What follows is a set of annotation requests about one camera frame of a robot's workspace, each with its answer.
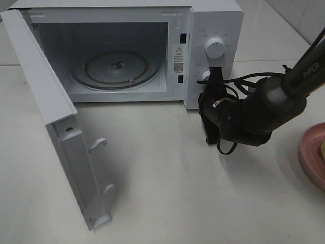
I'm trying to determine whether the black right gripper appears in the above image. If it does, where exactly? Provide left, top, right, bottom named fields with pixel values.
left=199, top=67, right=229, bottom=145

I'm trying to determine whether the pink round plate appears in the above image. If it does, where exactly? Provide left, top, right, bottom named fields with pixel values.
left=298, top=123, right=324, bottom=192

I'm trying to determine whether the toast sandwich with lettuce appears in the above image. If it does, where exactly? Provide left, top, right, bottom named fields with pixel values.
left=317, top=141, right=325, bottom=161

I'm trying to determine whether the white microwave door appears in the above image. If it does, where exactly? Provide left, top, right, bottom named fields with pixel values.
left=1, top=10, right=110, bottom=230

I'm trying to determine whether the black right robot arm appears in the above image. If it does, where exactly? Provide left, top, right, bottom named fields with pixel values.
left=198, top=31, right=324, bottom=154

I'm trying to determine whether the lower white microwave knob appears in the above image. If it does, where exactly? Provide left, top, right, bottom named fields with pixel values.
left=201, top=70, right=211, bottom=83

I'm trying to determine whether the white microwave knob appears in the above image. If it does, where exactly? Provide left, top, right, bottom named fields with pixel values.
left=201, top=70, right=211, bottom=83
left=205, top=37, right=225, bottom=59

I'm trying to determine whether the upper white microwave knob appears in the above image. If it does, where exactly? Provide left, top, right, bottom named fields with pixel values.
left=205, top=37, right=225, bottom=59

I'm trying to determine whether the white microwave oven body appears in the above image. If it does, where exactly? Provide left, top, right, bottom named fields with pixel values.
left=7, top=1, right=243, bottom=109

